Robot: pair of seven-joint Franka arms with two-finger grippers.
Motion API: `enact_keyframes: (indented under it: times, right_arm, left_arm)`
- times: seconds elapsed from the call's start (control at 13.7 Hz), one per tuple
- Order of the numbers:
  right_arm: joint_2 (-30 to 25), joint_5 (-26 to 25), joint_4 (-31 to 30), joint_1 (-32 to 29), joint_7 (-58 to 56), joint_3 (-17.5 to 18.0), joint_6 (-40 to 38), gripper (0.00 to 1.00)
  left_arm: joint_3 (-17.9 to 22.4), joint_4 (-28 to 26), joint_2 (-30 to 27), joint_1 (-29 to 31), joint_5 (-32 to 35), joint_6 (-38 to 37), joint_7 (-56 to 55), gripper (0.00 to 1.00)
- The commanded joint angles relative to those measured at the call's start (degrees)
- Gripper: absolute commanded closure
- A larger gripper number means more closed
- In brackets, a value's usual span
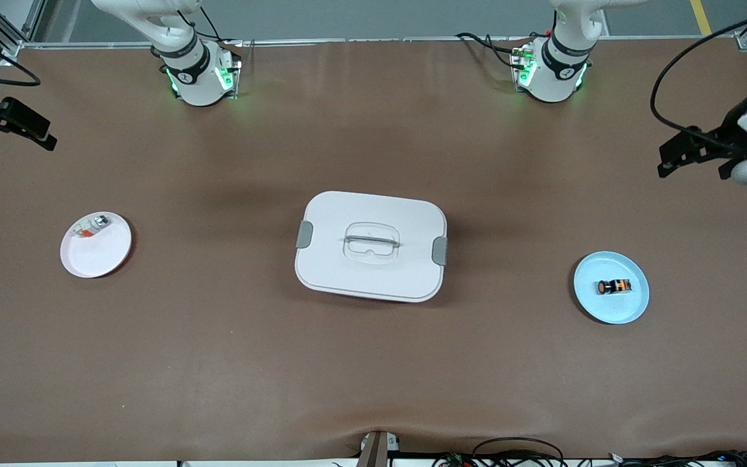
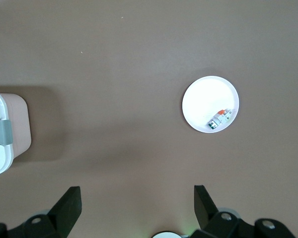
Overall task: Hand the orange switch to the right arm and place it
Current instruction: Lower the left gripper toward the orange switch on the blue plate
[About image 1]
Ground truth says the pale pink round plate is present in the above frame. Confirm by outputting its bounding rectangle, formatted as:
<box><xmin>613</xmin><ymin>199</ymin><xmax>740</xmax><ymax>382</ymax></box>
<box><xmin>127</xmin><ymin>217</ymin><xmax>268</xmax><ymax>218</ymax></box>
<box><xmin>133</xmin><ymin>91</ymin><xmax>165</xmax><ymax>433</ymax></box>
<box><xmin>60</xmin><ymin>211</ymin><xmax>133</xmax><ymax>279</ymax></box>

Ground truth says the light blue round plate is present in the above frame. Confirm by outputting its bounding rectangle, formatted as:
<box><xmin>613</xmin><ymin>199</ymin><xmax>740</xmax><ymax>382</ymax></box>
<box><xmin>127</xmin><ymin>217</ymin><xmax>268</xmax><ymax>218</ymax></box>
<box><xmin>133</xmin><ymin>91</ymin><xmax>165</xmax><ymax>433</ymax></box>
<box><xmin>573</xmin><ymin>251</ymin><xmax>650</xmax><ymax>325</ymax></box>

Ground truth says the white lidded storage container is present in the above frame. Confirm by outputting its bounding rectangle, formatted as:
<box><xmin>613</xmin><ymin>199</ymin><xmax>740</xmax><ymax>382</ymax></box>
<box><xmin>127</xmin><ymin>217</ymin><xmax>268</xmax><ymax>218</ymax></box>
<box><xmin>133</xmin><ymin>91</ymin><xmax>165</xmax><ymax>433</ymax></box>
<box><xmin>294</xmin><ymin>191</ymin><xmax>448</xmax><ymax>304</ymax></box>

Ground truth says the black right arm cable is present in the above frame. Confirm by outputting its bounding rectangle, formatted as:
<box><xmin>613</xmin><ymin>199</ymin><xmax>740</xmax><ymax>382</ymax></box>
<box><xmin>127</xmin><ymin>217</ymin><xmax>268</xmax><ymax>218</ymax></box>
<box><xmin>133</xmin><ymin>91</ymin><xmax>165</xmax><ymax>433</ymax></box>
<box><xmin>0</xmin><ymin>26</ymin><xmax>42</xmax><ymax>87</ymax></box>

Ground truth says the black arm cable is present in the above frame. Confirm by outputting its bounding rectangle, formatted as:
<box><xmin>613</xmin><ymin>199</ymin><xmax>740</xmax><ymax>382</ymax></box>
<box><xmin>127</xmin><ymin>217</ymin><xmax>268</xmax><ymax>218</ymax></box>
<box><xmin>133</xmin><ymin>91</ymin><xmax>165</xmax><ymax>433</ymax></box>
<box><xmin>650</xmin><ymin>3</ymin><xmax>747</xmax><ymax>140</ymax></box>
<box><xmin>0</xmin><ymin>26</ymin><xmax>42</xmax><ymax>87</ymax></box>

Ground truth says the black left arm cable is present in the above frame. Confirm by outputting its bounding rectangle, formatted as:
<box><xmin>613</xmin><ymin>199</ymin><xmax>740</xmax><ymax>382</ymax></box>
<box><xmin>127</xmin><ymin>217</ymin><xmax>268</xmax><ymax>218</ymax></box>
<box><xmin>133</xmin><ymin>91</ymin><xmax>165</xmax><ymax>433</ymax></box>
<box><xmin>650</xmin><ymin>3</ymin><xmax>747</xmax><ymax>140</ymax></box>

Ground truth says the black right base cable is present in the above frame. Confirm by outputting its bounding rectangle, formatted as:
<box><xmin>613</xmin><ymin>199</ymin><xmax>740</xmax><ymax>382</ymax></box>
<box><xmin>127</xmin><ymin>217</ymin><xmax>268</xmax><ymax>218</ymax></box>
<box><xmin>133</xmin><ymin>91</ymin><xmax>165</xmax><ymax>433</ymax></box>
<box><xmin>178</xmin><ymin>6</ymin><xmax>244</xmax><ymax>50</ymax></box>

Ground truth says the black base cable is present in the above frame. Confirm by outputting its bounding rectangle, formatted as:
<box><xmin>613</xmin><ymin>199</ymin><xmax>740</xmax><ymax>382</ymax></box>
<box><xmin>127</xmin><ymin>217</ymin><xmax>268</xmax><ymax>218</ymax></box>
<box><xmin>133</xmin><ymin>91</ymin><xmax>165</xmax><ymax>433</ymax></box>
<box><xmin>178</xmin><ymin>6</ymin><xmax>244</xmax><ymax>50</ymax></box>
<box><xmin>456</xmin><ymin>31</ymin><xmax>531</xmax><ymax>69</ymax></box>

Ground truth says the black left base cable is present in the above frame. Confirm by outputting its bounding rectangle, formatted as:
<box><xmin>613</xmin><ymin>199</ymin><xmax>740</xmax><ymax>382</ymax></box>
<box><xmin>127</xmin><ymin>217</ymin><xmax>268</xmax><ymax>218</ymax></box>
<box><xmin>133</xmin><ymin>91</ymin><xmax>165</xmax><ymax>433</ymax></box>
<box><xmin>456</xmin><ymin>31</ymin><xmax>531</xmax><ymax>69</ymax></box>

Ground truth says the black looped floor cable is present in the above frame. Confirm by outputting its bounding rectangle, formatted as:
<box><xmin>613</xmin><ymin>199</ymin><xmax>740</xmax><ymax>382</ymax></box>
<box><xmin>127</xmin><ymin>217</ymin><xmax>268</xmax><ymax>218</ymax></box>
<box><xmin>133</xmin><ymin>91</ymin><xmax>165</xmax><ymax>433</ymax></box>
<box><xmin>471</xmin><ymin>437</ymin><xmax>566</xmax><ymax>465</ymax></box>

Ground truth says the metal table edge bracket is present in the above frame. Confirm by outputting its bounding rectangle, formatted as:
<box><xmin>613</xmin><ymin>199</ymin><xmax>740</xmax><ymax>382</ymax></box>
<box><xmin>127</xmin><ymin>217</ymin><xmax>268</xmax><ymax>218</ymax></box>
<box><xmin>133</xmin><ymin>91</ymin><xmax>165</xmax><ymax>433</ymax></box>
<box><xmin>359</xmin><ymin>430</ymin><xmax>401</xmax><ymax>467</ymax></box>

